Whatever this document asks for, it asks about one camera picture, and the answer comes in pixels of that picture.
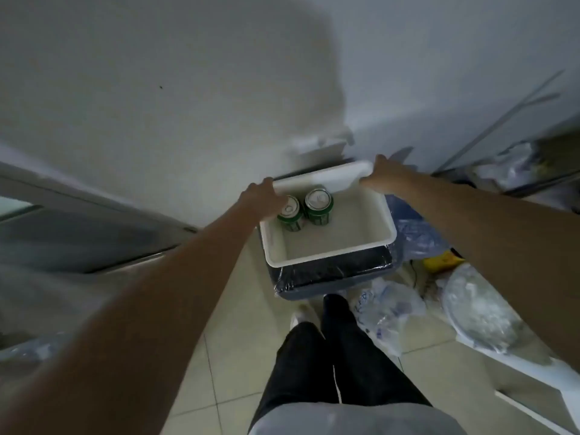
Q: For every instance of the person's left hand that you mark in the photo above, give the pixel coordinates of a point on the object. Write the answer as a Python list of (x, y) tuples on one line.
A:
[(260, 197)]

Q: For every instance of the grey shirt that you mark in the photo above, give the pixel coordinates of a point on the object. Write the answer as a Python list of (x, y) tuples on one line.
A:
[(358, 421)]

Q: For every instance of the white and dark blue cooler box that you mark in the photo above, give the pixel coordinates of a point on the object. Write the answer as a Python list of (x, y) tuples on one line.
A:
[(335, 253)]

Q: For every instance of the person's left forearm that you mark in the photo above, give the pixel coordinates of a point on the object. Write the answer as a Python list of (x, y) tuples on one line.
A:
[(136, 321)]

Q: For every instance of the person's right hand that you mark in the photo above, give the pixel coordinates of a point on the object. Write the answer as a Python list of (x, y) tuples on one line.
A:
[(385, 174)]

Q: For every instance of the clear bag with white contents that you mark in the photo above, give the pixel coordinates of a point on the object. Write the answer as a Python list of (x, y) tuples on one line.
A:
[(480, 308)]

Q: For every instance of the person's right fingers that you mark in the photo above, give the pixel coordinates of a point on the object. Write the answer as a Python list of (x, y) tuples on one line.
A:
[(369, 175)]

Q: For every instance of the grey sliding door frame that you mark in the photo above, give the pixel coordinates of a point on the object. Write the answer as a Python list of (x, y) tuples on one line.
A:
[(90, 221)]

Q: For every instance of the crumpled clear plastic sheet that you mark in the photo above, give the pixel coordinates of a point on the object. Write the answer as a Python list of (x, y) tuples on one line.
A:
[(27, 351)]

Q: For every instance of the white shelf board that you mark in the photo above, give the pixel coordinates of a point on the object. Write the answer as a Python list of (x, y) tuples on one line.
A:
[(539, 385)]

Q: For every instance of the person's left fingers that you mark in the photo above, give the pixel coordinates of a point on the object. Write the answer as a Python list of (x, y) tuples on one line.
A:
[(280, 204)]

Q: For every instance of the bluish clear plastic bag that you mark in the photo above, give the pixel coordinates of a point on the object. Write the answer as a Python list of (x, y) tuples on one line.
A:
[(419, 235)]

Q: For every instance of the white foam piece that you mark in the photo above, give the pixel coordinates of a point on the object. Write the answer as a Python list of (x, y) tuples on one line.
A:
[(324, 144)]

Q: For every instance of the clear plastic bag blue print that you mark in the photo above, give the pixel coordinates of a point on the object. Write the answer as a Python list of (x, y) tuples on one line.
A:
[(389, 312)]

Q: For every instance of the black trousers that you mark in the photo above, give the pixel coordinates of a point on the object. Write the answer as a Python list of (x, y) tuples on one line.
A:
[(344, 357)]

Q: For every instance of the crumpled white plastic bag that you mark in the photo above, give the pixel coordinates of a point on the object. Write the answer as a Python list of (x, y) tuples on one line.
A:
[(510, 165)]

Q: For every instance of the white cooler lid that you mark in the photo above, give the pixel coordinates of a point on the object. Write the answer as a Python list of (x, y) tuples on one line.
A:
[(326, 177)]

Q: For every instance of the yellow packet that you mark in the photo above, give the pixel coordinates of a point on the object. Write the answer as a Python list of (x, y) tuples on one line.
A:
[(442, 261)]

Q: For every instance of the person's right forearm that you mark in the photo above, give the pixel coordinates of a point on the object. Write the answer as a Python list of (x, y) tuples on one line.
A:
[(489, 240)]

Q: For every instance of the green drink can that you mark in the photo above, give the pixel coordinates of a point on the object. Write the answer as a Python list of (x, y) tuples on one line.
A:
[(319, 206), (291, 217)]

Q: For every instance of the grey metal rod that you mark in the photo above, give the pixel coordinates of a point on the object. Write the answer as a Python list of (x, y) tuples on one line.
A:
[(498, 124)]

